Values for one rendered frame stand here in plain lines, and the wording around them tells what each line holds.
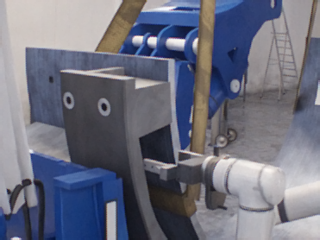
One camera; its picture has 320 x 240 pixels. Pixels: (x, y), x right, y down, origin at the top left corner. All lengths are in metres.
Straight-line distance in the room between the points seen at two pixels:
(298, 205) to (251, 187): 0.19
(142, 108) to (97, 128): 0.14
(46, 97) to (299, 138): 1.87
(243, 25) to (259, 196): 4.01
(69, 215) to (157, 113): 0.38
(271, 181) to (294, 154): 2.23
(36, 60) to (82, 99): 0.48
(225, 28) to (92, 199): 3.62
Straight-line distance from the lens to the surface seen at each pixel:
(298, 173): 3.55
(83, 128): 1.80
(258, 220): 1.45
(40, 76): 2.21
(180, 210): 1.94
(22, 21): 12.39
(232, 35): 5.24
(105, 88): 1.70
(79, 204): 1.65
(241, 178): 1.44
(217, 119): 11.43
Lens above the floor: 2.56
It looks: 10 degrees down
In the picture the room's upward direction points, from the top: 1 degrees clockwise
